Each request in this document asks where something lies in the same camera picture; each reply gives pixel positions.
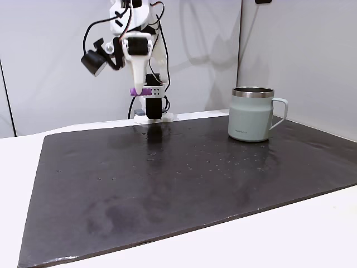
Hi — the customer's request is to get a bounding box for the black camera cable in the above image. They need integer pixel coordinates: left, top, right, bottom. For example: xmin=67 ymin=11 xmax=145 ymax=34
xmin=82 ymin=16 xmax=119 ymax=55

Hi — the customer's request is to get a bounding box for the pale green metal mug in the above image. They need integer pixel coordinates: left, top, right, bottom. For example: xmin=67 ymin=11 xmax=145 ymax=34
xmin=227 ymin=86 xmax=290 ymax=143

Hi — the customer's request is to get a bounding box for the black base power cable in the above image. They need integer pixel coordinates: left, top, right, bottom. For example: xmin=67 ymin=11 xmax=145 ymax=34
xmin=127 ymin=96 xmax=138 ymax=120

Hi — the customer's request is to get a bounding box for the purple pen grip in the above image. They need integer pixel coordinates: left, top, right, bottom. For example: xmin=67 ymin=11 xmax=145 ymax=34
xmin=129 ymin=87 xmax=152 ymax=97

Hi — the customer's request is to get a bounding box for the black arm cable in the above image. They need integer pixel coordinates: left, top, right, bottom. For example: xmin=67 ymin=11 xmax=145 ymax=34
xmin=155 ymin=1 xmax=171 ymax=114

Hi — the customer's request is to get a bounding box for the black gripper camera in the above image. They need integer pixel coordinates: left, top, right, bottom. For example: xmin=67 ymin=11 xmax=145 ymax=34
xmin=80 ymin=38 xmax=125 ymax=78

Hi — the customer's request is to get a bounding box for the black table mat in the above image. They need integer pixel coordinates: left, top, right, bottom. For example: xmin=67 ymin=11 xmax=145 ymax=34
xmin=17 ymin=113 xmax=357 ymax=268

